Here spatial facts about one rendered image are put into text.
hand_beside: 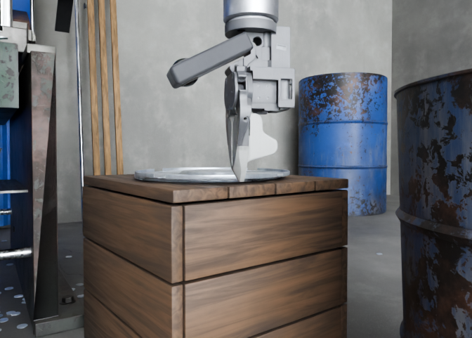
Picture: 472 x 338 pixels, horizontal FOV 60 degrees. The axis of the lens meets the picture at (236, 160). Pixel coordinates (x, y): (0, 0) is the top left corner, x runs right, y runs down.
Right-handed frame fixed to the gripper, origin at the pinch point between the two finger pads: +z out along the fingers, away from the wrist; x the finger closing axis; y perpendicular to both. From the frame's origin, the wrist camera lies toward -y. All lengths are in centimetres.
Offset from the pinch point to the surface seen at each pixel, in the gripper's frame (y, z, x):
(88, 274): -23.2, 22.6, 34.2
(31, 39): -41, -34, 69
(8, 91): -41, -16, 47
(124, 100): -21, -33, 200
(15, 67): -40, -22, 47
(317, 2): 125, -120, 249
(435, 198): 17.5, 2.1, -17.3
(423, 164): 17.5, -1.5, -15.5
